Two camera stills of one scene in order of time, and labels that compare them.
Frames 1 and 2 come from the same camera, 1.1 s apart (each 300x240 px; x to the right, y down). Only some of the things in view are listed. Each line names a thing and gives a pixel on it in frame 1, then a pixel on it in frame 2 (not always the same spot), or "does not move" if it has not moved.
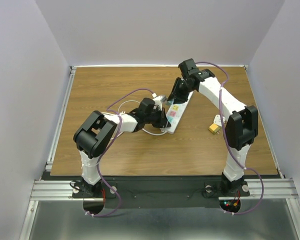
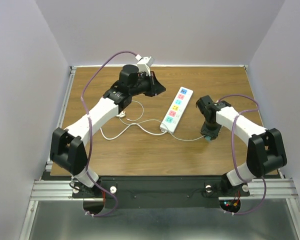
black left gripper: x=162 y=122 -> x=155 y=87
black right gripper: x=175 y=93 -> x=214 y=133
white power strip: x=175 y=114 does not move
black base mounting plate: x=161 y=191 does not move
